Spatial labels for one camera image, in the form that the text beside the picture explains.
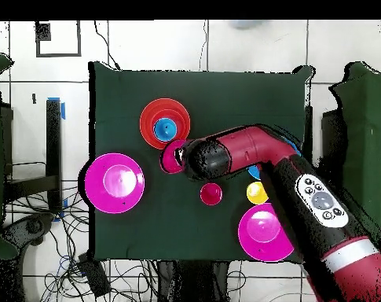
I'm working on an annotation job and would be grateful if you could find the red plastic cup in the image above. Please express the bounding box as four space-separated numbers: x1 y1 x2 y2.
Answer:
200 182 224 207

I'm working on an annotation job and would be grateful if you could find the grey office chair base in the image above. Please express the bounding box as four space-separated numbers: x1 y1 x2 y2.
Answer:
1 212 56 249

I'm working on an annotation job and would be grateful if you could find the blue plastic bowl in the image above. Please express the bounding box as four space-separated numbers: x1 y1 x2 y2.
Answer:
247 137 303 181

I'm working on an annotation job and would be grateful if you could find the black square floor frame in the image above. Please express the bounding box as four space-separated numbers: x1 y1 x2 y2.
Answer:
35 20 82 58

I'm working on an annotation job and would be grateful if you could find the large pink plastic bowl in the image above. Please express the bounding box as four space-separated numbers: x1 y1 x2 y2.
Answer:
237 202 295 263
84 153 146 215

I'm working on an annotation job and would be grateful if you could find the large orange plastic bowl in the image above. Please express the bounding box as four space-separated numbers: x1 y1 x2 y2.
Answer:
139 98 192 151

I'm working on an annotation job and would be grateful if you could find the black power strip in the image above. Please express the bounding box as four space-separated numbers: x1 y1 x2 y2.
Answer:
77 252 112 298

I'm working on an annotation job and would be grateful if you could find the blue plastic cup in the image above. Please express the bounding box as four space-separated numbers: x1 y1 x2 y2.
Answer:
153 117 178 142

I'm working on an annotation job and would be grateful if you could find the black metal stand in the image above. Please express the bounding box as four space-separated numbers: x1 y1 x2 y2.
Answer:
2 98 64 215
303 105 313 158

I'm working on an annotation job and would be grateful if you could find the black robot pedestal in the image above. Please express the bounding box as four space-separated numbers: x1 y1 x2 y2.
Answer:
155 260 232 302

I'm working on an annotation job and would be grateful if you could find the dark green tablecloth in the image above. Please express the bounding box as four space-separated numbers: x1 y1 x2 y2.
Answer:
88 61 317 264

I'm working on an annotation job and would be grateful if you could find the thin black floor cable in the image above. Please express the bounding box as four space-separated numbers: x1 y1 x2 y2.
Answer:
93 20 121 71

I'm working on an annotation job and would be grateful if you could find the small orange plastic bowl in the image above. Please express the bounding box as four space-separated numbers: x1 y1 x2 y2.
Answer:
150 108 189 143

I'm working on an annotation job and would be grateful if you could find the tangle of floor cables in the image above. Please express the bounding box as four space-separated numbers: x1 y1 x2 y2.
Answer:
4 185 159 302

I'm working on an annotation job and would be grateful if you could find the small red plastic bowl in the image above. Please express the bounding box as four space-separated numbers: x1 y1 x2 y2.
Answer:
159 138 188 175

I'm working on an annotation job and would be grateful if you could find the yellow plastic cup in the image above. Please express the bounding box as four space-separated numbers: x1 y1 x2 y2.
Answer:
246 181 269 206

